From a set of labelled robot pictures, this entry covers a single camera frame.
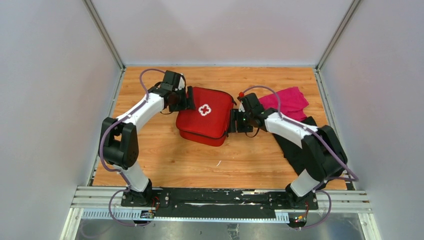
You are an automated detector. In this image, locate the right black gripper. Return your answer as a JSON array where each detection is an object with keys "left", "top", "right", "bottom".
[{"left": 228, "top": 108, "right": 254, "bottom": 133}]

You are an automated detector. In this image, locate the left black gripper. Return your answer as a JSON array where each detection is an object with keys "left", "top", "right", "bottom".
[{"left": 169, "top": 86, "right": 196, "bottom": 113}]

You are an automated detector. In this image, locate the red black medicine case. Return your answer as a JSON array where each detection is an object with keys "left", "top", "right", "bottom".
[{"left": 175, "top": 87, "right": 236, "bottom": 147}]

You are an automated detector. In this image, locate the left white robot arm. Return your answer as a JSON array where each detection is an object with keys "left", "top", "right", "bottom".
[{"left": 98, "top": 70, "right": 195, "bottom": 207}]

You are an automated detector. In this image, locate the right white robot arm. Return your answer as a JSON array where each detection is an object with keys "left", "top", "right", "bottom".
[{"left": 237, "top": 92, "right": 347, "bottom": 209}]

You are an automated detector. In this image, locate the pink cloth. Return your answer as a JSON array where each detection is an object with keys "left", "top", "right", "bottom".
[{"left": 259, "top": 86, "right": 309, "bottom": 122}]

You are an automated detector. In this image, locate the black cloth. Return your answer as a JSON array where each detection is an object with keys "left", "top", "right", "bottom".
[{"left": 271, "top": 115, "right": 348, "bottom": 190}]

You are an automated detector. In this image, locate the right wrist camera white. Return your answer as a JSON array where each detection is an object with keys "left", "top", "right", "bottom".
[{"left": 238, "top": 102, "right": 246, "bottom": 113}]

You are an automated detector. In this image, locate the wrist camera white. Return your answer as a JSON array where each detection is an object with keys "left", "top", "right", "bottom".
[
  {"left": 177, "top": 75, "right": 186, "bottom": 90},
  {"left": 238, "top": 102, "right": 246, "bottom": 113}
]

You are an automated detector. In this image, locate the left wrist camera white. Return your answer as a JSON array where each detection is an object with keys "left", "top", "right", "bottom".
[{"left": 177, "top": 75, "right": 186, "bottom": 90}]

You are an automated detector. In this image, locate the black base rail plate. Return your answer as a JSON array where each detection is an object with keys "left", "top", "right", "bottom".
[{"left": 121, "top": 187, "right": 319, "bottom": 220}]

